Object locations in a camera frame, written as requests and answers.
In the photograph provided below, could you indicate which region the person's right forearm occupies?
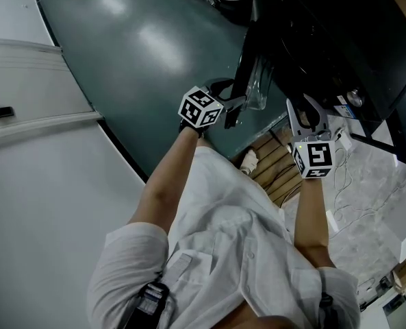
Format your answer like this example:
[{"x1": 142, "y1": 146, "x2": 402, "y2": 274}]
[{"x1": 291, "y1": 175, "x2": 338, "y2": 271}]

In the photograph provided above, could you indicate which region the black washing machine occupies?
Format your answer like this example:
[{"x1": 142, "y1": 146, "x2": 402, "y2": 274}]
[{"x1": 249, "y1": 0, "x2": 406, "y2": 123}]

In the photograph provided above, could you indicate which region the small white card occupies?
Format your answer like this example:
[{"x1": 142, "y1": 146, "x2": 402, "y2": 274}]
[{"x1": 325, "y1": 209, "x2": 340, "y2": 233}]

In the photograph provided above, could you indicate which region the grey webbing strap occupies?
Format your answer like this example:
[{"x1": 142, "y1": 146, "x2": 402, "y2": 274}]
[{"x1": 160, "y1": 253, "x2": 194, "y2": 288}]

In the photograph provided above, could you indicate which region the person's white shirt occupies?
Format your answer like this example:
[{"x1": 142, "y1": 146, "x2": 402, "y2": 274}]
[{"x1": 86, "y1": 145, "x2": 363, "y2": 329}]

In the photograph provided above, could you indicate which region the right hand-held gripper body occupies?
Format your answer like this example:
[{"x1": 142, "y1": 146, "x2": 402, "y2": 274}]
[{"x1": 291, "y1": 130, "x2": 337, "y2": 180}]

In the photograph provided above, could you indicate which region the person's white shoe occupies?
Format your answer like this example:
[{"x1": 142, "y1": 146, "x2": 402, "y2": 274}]
[{"x1": 239, "y1": 149, "x2": 260, "y2": 175}]

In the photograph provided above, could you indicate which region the white power adapter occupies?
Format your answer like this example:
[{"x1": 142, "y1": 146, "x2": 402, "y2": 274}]
[{"x1": 335, "y1": 127, "x2": 354, "y2": 152}]

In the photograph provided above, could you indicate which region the wooden slatted floor mat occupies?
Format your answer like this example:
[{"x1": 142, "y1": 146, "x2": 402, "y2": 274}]
[{"x1": 235, "y1": 127, "x2": 305, "y2": 207}]

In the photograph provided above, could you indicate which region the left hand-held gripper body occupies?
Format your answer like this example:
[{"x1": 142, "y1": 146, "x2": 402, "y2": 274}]
[{"x1": 177, "y1": 85, "x2": 226, "y2": 138}]

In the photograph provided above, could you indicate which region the black shoulder strap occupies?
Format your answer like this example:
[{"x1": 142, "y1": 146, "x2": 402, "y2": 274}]
[{"x1": 318, "y1": 292, "x2": 338, "y2": 329}]

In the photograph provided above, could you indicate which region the person's left forearm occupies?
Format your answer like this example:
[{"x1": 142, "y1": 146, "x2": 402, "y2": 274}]
[{"x1": 127, "y1": 127, "x2": 211, "y2": 235}]

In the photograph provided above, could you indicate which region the black chest harness strap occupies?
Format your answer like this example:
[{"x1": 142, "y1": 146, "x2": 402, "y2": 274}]
[{"x1": 123, "y1": 278, "x2": 171, "y2": 329}]

